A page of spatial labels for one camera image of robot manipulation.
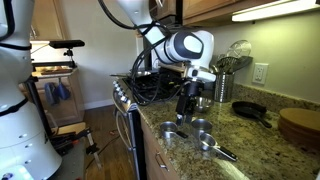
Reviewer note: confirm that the wooden island cabinet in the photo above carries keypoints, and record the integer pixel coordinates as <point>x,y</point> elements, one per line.
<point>75,100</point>

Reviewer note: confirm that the black stereo camera bar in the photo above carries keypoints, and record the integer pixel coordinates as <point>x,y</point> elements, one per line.
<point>66,44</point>

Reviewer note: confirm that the smallest silver measuring cup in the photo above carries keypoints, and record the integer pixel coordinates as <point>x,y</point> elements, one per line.
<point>168,130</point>

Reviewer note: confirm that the wooden drawer cabinet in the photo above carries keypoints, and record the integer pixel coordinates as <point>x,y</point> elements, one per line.
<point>148,143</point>

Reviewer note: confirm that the white wall outlet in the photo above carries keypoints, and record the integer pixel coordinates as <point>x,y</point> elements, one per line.
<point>260,73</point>

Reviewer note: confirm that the black clamp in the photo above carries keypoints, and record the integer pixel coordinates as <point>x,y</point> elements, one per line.
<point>66,140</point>

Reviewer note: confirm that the flat wooden board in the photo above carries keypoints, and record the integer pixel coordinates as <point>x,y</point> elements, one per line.
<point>71,127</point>

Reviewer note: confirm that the shallow steel bowl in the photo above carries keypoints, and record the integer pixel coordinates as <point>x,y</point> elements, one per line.
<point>205,104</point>

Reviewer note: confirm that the ribbed steel utensil holder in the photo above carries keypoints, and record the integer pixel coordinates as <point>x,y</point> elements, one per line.
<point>224,88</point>

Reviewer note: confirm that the wooden upper cabinet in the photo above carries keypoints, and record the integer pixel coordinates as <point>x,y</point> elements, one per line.
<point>50,20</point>
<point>200,6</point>

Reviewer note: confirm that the round wooden cutting board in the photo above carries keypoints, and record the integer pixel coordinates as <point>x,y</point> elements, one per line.
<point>300,123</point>

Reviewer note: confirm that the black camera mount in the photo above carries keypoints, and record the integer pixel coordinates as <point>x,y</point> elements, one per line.
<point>70,56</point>

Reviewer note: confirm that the stainless gas stove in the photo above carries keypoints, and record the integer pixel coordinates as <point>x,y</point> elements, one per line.
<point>138,146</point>

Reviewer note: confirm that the blue oven mitt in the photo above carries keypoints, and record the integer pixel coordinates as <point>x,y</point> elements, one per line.
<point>63,91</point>
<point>50,94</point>

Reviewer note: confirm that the wooden tray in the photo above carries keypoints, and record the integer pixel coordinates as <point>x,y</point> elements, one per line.
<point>56,70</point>

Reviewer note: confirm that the under-cabinet light strip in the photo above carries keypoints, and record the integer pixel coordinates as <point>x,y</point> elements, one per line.
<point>273,10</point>

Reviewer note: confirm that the medium silver measuring cup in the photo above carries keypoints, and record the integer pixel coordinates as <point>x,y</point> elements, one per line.
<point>208,143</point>

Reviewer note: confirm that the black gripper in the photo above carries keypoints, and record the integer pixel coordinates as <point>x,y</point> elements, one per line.
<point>190,95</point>

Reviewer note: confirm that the gray robot mounting platform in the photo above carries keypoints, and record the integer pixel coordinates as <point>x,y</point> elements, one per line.
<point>71,166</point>

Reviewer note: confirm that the black metal stand frame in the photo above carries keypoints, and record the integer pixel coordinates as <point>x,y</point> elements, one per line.
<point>50,63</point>

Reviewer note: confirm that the black cast iron skillet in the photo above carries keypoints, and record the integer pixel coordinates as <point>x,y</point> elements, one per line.
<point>248,108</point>

